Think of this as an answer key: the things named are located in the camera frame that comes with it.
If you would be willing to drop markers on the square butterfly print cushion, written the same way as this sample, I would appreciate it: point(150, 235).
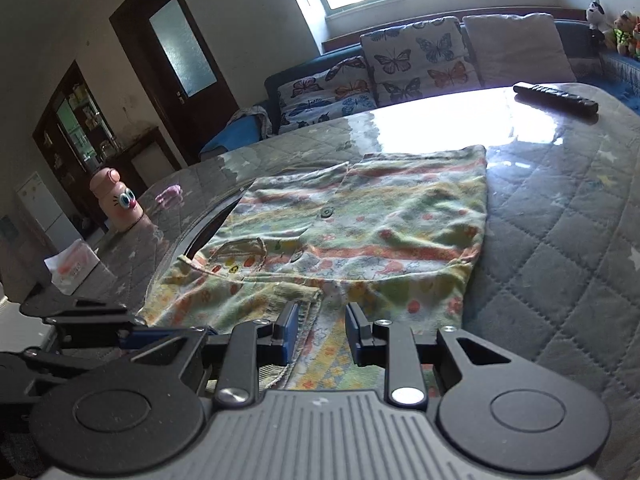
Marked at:
point(420, 60)

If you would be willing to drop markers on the white refrigerator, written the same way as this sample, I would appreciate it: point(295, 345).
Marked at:
point(45, 210)

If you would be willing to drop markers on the small pink object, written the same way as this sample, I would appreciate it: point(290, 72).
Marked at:
point(169, 195)

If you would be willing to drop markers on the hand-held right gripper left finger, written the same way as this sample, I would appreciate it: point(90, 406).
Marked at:
point(289, 332)

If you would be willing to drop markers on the long butterfly print cushion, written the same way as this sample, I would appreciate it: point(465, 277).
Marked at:
point(325, 95)

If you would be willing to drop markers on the tissue box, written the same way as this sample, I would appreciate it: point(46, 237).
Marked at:
point(75, 265)

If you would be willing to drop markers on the orange fox plush toy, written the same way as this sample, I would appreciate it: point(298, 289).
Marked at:
point(636, 35)

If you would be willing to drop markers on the pink bottle with face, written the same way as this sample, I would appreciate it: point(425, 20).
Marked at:
point(120, 205)

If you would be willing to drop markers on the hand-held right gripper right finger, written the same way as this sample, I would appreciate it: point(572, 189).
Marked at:
point(356, 332)

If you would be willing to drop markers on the dark wooden door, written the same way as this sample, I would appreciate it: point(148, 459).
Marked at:
point(167, 35)

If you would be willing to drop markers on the black and white plush toy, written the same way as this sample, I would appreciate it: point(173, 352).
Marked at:
point(596, 15)

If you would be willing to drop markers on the blue blanket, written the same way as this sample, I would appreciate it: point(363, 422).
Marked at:
point(235, 137)

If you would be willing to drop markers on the plain beige cushion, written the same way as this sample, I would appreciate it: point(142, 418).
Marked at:
point(515, 47)

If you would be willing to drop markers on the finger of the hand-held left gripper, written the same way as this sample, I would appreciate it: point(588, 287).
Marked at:
point(136, 340)
point(85, 317)

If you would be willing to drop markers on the floral green children's shirt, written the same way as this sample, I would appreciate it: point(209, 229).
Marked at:
point(375, 220)

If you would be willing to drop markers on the blue sofa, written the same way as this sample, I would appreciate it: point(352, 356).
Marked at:
point(575, 35)

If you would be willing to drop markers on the grey cloth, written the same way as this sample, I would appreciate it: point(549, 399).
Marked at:
point(252, 117)

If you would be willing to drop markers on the dark wooden cabinet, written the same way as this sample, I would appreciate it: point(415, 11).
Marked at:
point(75, 125)

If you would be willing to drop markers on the brown bear plush toy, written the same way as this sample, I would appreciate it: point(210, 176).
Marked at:
point(622, 35)

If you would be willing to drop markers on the black remote control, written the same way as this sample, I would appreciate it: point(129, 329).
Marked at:
point(555, 97)

